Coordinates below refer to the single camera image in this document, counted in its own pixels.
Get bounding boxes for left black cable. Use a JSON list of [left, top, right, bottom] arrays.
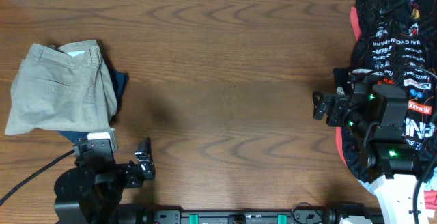
[[0, 148, 76, 207]]

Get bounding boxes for black cable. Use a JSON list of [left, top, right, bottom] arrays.
[[0, 148, 76, 207], [350, 65, 437, 224]]

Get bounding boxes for light blue garment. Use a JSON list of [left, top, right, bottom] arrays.
[[358, 180, 375, 195]]

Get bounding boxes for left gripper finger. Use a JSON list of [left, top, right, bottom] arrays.
[[137, 161, 156, 180], [134, 137, 152, 163]]

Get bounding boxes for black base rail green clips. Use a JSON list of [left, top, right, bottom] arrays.
[[119, 201, 385, 224]]

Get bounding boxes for right black cable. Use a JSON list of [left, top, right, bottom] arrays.
[[350, 65, 437, 224]]

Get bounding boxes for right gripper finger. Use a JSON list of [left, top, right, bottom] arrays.
[[312, 91, 333, 108], [313, 100, 330, 120]]

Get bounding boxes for folded navy blue shorts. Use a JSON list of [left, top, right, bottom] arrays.
[[58, 68, 129, 144]]

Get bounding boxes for black printed cycling jersey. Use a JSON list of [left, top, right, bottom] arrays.
[[350, 0, 436, 159]]

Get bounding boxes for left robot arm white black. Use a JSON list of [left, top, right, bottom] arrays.
[[54, 137, 156, 224]]

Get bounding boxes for khaki beige shorts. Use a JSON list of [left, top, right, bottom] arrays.
[[5, 40, 117, 135]]

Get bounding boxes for red garment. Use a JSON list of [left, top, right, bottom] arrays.
[[335, 7, 436, 211]]

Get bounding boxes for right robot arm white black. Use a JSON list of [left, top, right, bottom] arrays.
[[313, 85, 435, 223]]

